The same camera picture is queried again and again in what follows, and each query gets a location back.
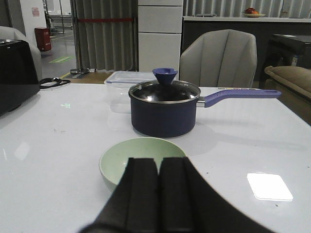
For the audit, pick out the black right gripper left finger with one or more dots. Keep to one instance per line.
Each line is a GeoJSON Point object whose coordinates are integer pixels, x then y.
{"type": "Point", "coordinates": [133, 205]}

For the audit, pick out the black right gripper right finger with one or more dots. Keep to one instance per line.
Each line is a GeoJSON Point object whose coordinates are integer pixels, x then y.
{"type": "Point", "coordinates": [188, 204]}

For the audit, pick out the green bowl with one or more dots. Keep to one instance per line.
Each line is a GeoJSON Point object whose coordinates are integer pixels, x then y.
{"type": "Point", "coordinates": [113, 161]}

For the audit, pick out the dark blue saucepan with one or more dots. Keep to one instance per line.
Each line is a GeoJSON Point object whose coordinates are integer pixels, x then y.
{"type": "Point", "coordinates": [165, 120]}

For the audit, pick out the glass pot lid blue knob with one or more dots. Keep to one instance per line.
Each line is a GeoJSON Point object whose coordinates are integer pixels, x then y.
{"type": "Point", "coordinates": [164, 89]}

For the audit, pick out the clear plastic food container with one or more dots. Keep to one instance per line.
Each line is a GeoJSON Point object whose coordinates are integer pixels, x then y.
{"type": "Point", "coordinates": [118, 84]}

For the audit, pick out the beige upholstered chair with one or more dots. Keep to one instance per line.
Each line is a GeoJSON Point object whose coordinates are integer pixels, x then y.
{"type": "Point", "coordinates": [224, 58]}

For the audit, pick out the tan cushion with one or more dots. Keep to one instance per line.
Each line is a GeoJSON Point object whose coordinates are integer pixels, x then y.
{"type": "Point", "coordinates": [297, 79]}

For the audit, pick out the black silver toaster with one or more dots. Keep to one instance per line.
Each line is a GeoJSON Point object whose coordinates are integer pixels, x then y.
{"type": "Point", "coordinates": [18, 80]}

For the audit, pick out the white cabinet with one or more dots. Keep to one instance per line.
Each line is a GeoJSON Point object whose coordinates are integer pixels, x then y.
{"type": "Point", "coordinates": [159, 34]}

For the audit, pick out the red fire extinguisher box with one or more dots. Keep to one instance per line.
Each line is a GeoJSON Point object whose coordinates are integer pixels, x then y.
{"type": "Point", "coordinates": [43, 41]}

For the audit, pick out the fruit plate on counter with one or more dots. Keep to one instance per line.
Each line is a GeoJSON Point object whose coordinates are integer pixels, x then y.
{"type": "Point", "coordinates": [252, 13]}

